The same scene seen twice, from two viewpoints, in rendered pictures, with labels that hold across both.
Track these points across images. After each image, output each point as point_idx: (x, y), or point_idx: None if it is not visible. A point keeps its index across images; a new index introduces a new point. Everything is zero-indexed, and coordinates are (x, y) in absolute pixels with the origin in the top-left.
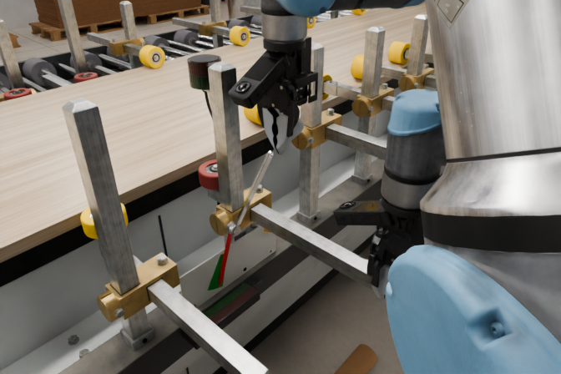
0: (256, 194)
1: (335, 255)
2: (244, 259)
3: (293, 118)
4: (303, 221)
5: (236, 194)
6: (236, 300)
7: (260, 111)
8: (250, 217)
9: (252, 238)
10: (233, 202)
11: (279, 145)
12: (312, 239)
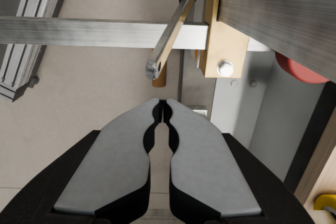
0: (221, 58)
1: (30, 20)
2: None
3: (8, 206)
4: (195, 105)
5: (228, 2)
6: None
7: (264, 189)
8: (206, 21)
9: (199, 19)
10: None
11: (145, 104)
12: (80, 30)
